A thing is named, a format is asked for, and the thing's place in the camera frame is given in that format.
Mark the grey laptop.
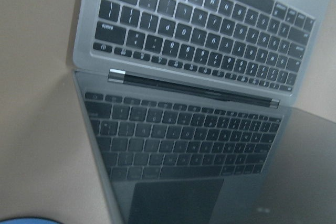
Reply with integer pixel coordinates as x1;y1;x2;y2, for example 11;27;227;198
73;0;328;223

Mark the blue desk lamp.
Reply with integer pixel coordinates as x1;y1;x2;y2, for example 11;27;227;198
1;217;60;224

